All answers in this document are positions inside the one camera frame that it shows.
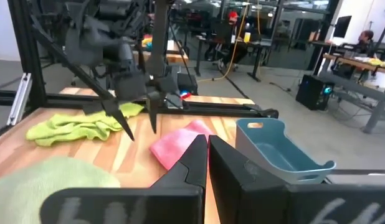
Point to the silver aluminium bracket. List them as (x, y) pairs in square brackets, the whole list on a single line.
[(19, 99)]

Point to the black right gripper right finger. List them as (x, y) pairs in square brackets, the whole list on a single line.
[(258, 202)]

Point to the yellow cup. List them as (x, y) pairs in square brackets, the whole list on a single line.
[(247, 37)]

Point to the wooden desk grey legs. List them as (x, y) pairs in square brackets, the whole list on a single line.
[(354, 62)]

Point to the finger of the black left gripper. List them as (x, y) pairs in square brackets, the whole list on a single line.
[(153, 109), (117, 115)]

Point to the black office desk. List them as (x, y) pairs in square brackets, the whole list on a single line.
[(258, 46)]

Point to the lime green microfiber towel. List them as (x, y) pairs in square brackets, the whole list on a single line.
[(71, 127)]

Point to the black computer tower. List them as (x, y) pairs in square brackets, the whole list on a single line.
[(314, 93), (186, 82)]

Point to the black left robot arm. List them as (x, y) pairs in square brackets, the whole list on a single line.
[(86, 40)]

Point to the pink microfiber towel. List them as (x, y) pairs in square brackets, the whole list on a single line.
[(173, 146)]

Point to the person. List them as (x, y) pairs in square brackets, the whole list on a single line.
[(233, 31), (365, 39)]

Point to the blue-grey plastic bin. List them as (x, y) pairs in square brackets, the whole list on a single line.
[(273, 149)]

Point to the black computer monitor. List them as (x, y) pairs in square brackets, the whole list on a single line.
[(342, 26)]

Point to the sage green microfiber towel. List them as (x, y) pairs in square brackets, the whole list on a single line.
[(40, 193)]

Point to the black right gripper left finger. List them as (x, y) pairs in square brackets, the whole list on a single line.
[(180, 202)]

